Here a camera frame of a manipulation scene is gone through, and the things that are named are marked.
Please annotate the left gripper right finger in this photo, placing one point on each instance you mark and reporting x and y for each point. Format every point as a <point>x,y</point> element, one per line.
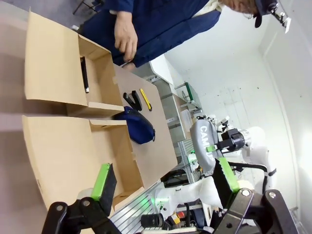
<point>226,180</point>

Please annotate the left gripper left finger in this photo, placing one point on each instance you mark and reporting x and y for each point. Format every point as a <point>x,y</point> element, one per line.
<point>103,185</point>

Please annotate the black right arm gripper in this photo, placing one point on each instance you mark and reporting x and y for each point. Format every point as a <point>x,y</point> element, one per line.
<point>235,140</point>

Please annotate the grey Campus pencil case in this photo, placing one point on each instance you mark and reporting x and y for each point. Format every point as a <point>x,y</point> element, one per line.
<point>202,146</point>

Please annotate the black stapler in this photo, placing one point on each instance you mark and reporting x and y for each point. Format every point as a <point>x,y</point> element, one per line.
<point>132,100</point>

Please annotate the cardboard box with marker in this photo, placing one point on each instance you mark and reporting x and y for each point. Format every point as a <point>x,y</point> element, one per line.
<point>48,61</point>

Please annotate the aluminium profile robot base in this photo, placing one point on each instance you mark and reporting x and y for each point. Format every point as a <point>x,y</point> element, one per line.
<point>136,209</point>

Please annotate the person's right forearm navy sleeve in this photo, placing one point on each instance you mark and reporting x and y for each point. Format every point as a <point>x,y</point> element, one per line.
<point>126,5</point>

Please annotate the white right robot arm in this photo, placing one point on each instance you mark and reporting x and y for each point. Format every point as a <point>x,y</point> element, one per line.
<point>258,146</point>

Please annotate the cardboard box with pencil case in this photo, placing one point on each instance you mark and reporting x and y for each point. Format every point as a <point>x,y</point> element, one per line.
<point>61,151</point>

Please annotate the person's right hand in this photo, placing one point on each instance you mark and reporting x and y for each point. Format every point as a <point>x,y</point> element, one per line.
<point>125,36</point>

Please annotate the yellow emergency stop button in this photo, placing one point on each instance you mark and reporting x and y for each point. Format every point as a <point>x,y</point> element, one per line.
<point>178,217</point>

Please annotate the navy zip pouch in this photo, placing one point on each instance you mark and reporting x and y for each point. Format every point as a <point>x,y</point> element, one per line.
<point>139,126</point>

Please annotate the yellow utility knife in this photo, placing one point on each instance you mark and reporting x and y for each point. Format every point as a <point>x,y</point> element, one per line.
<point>145,99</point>

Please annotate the white desk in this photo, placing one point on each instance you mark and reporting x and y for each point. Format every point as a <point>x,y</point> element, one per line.
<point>162,69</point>

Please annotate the black marker pen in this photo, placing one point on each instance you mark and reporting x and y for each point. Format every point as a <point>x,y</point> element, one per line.
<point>84,73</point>

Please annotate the person in navy coat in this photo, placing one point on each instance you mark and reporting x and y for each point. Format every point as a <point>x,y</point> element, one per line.
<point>170,24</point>

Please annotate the navy cap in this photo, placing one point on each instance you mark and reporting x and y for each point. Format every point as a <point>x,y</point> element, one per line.
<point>262,9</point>

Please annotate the green metal frame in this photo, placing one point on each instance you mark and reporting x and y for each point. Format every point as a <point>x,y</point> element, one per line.
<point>191,95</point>

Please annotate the black white mounted camera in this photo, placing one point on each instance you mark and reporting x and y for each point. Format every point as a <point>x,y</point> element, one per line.
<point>282,18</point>

